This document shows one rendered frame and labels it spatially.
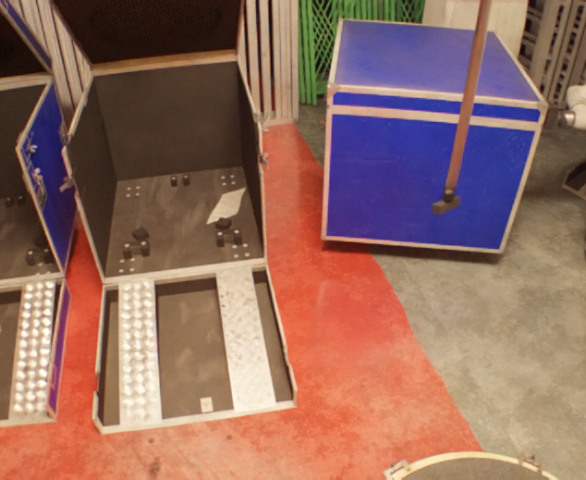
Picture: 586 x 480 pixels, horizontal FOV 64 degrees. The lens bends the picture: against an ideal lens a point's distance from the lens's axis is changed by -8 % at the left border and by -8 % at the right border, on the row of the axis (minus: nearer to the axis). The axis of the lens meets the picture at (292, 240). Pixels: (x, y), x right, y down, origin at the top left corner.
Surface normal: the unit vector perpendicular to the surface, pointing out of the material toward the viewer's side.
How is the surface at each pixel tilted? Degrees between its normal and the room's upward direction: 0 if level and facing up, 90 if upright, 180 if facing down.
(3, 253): 0
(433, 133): 90
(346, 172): 90
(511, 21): 90
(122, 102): 90
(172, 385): 2
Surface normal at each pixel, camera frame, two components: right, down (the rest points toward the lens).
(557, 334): 0.00, -0.77
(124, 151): 0.19, 0.62
